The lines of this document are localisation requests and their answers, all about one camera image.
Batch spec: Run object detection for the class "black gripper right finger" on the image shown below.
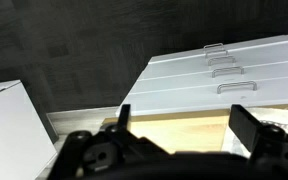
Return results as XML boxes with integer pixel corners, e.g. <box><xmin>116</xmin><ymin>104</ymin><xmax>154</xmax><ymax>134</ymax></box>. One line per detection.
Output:
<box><xmin>228</xmin><ymin>103</ymin><xmax>288</xmax><ymax>155</ymax></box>

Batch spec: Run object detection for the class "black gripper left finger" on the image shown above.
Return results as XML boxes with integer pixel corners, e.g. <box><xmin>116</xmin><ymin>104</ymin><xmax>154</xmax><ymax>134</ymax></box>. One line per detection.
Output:
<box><xmin>98</xmin><ymin>103</ymin><xmax>144</xmax><ymax>148</ymax></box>

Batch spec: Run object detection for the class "white patterned cloth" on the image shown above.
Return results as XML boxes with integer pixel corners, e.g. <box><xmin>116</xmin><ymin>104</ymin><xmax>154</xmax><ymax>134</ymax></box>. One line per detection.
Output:
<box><xmin>222</xmin><ymin>106</ymin><xmax>288</xmax><ymax>158</ymax></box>

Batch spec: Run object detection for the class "white box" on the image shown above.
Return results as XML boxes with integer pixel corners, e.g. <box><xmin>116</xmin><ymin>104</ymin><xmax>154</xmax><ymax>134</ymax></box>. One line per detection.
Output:
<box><xmin>0</xmin><ymin>79</ymin><xmax>59</xmax><ymax>180</ymax></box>

